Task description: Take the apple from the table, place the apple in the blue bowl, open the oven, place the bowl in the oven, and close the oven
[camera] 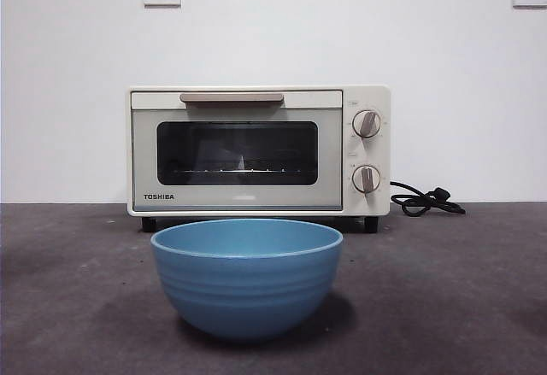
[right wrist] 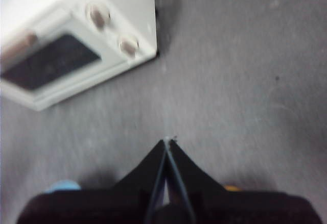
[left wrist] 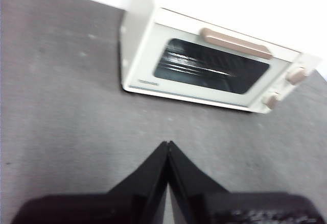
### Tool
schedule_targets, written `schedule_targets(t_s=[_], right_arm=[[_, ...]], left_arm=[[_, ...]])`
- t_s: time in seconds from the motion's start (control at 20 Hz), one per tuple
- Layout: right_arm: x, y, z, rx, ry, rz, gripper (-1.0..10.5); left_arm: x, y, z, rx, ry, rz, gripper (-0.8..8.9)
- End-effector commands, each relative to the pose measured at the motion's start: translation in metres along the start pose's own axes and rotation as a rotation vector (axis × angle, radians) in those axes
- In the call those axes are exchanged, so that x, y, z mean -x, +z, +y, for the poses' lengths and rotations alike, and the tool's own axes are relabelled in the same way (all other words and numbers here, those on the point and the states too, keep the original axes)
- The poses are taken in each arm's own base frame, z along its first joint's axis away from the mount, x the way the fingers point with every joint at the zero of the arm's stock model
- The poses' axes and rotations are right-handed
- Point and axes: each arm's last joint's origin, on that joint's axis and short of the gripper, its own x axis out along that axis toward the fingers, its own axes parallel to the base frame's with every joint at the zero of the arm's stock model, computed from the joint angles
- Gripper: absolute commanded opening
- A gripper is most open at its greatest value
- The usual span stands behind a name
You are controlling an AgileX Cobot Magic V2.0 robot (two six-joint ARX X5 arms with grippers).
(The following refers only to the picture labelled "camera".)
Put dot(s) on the cream Toshiba toaster oven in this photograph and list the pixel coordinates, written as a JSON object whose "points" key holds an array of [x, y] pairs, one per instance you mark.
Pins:
{"points": [[239, 200]]}

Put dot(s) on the beige oven knob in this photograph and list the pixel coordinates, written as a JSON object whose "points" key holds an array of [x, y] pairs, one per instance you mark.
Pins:
{"points": [[366, 179], [366, 124]]}

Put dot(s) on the blue ribbed bowl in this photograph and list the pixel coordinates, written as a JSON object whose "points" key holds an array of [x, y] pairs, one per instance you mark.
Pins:
{"points": [[245, 289]]}

